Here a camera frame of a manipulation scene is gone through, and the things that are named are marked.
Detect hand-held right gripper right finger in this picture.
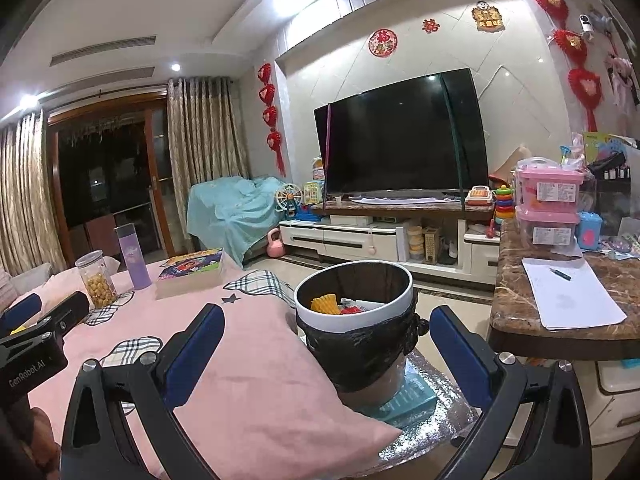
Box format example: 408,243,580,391
429,305,593,480

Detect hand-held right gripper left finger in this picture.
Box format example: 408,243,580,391
60,302,227,480

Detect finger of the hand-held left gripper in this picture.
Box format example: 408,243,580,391
0,292,44,334
36,290,91,337

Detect white bin with black bag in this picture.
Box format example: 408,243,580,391
293,260,431,393

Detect person's left hand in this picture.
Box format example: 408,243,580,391
0,397,58,480

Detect clear snack jar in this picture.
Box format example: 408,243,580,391
75,251,119,310

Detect silver foil sheet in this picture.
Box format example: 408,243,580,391
350,350,481,461

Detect teal flat box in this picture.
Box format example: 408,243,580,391
375,360,438,426

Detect marble counter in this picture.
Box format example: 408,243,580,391
487,217,640,361

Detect colourful puzzle box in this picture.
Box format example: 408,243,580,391
155,247,224,300

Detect purple drinking bottle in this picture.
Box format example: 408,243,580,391
114,223,152,291

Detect beige patterned curtain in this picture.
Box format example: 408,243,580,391
0,110,68,276
166,76,251,256

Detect stacked yellow containers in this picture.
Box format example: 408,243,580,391
406,225,425,261

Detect white paper sheet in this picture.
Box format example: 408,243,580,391
521,256,628,332

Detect white television stand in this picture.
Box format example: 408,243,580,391
278,195,501,288

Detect wooden glass sliding door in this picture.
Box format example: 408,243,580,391
45,91,176,261

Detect armchair under turquoise cloth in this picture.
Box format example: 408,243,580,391
186,176,291,266

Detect pink storage box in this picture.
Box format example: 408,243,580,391
515,205,581,256
515,157,586,211

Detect toy cash register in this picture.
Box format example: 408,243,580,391
465,185,493,207

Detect ferris wheel toy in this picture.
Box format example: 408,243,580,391
275,182,305,216

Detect blue toy bucket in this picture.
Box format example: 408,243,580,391
575,211,608,251

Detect black flat television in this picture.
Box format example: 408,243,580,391
314,67,490,196

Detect red heart garland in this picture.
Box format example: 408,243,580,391
516,0,603,133
257,62,287,173

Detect colourful picture book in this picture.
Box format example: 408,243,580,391
582,131,640,166

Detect hanging pink cloth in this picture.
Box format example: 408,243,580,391
602,52,640,116

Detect stacking ring toy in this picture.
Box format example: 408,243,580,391
494,185,516,221

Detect round red wall decoration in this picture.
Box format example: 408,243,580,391
368,28,398,57

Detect gold figure wall decoration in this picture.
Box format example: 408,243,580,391
471,0,502,32

